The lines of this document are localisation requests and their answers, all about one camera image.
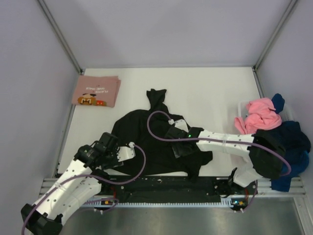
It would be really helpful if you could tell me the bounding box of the white plastic laundry basket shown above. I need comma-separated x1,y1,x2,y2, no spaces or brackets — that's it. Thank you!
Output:
238,101,295,122

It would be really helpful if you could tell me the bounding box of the folded pink t shirt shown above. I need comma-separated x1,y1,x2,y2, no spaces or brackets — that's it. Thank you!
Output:
71,75,121,108

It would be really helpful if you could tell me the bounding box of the black t shirt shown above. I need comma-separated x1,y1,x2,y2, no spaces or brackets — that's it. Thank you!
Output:
111,89,213,182

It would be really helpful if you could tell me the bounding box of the bright blue crumpled t shirt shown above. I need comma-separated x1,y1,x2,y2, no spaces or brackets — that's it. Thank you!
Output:
281,148,309,177

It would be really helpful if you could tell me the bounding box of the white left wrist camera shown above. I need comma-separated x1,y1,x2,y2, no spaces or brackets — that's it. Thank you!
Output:
117,142,135,162

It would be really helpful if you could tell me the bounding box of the light blue cable duct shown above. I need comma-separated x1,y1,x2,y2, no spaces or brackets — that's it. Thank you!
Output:
82,198,245,208

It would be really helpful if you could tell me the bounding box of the right aluminium corner post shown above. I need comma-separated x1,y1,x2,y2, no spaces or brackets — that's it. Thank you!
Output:
253,0,299,72

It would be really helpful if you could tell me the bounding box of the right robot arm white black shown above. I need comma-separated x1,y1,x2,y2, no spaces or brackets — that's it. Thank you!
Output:
164,124,286,194

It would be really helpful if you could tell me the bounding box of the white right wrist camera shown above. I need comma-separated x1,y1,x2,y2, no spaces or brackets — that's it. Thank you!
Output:
168,119,189,132

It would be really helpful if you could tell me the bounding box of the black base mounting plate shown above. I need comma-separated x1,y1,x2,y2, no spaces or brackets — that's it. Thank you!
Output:
95,176,255,204

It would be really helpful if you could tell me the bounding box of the aluminium corner post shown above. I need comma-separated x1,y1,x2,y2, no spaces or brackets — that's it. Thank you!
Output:
253,0,299,72
35,0,83,74

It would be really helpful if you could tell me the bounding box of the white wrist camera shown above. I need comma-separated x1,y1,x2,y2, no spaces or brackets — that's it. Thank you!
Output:
168,119,189,132
117,142,135,162

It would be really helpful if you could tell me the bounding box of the pink crumpled t shirt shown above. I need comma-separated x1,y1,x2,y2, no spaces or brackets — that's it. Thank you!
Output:
234,98,282,134

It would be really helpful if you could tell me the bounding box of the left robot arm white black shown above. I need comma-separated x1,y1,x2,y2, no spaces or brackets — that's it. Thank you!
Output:
21,132,134,235

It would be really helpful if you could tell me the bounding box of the dark blue crumpled t shirt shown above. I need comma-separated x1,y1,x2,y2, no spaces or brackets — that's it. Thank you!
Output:
268,93,312,193

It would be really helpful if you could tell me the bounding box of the left aluminium corner post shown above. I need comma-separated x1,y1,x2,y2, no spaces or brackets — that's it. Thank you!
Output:
35,0,83,74

